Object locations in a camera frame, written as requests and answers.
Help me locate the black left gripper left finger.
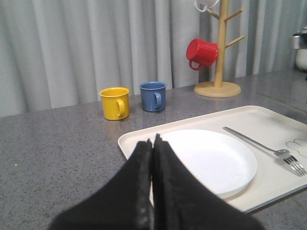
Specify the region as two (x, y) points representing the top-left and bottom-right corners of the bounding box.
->
(49, 141), (152, 230)

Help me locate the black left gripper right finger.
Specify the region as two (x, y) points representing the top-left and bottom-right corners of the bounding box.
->
(152, 135), (264, 230)

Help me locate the white round plate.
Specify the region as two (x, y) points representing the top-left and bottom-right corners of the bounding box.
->
(162, 129), (258, 198)

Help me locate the silver fork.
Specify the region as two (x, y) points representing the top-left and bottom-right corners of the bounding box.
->
(223, 126), (307, 177)

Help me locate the yellow mug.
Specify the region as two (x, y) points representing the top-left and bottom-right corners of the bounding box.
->
(99, 87), (130, 120)

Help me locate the blue mug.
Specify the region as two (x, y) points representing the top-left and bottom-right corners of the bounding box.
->
(139, 81), (166, 112)

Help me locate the cream rabbit serving tray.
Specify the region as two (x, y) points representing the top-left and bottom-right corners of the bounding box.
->
(118, 106), (307, 212)

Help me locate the wooden mug tree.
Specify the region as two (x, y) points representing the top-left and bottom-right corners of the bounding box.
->
(194, 0), (245, 98)

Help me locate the red mug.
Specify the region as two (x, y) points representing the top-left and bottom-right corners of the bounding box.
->
(186, 38), (218, 70)

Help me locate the white mug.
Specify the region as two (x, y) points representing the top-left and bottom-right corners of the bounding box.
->
(193, 0), (219, 12)

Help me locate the silver white appliance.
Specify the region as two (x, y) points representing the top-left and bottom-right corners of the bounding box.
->
(290, 26), (307, 72)

